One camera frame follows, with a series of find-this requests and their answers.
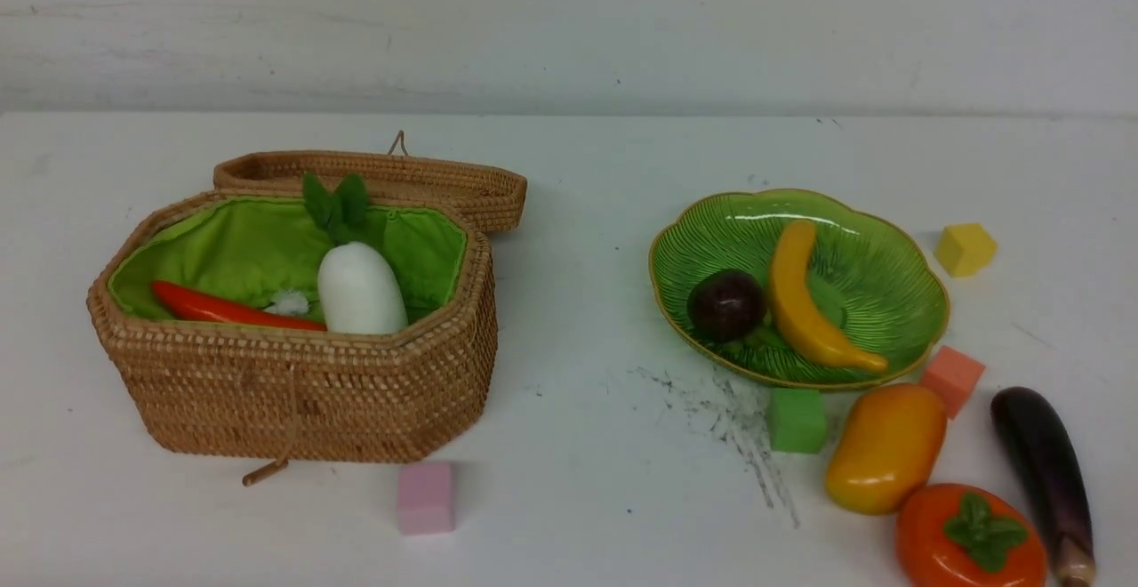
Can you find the dark purple mangosteen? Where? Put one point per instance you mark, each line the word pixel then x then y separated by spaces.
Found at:
pixel 727 306

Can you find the white radish with leaves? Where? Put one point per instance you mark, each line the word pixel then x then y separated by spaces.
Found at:
pixel 357 287

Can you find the yellow banana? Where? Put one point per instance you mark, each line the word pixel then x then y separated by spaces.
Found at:
pixel 797 318

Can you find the yellow orange mango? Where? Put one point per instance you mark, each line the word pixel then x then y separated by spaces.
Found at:
pixel 891 440

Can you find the red chili pepper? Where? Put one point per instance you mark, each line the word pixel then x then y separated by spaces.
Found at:
pixel 191 305

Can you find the orange persimmon with leaves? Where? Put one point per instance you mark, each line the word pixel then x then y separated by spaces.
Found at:
pixel 950 534

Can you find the purple eggplant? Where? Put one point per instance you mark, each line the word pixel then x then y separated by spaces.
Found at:
pixel 1036 442

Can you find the pink foam cube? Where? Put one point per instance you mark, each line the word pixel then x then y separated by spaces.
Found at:
pixel 425 499

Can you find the green foam cube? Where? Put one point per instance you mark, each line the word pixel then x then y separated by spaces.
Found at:
pixel 796 421

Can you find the green glass leaf plate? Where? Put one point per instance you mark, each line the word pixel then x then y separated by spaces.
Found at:
pixel 869 277

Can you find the woven rattan basket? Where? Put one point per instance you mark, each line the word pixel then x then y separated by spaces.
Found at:
pixel 279 394

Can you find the yellow foam cube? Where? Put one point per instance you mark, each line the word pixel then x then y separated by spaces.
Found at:
pixel 964 250

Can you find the orange foam cube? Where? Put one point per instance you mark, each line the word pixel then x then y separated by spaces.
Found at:
pixel 952 376

